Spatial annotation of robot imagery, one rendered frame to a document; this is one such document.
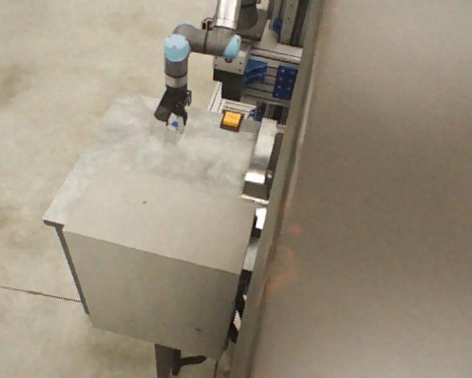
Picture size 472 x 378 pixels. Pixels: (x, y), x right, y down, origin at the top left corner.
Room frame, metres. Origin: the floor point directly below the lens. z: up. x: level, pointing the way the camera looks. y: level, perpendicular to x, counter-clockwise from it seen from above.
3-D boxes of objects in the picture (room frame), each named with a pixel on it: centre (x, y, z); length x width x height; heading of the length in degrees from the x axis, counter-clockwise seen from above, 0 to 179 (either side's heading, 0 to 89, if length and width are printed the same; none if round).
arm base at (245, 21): (1.83, 0.08, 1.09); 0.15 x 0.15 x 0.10
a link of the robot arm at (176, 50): (1.21, 0.23, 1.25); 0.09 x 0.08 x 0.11; 178
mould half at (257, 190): (1.13, -0.18, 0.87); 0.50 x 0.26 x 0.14; 174
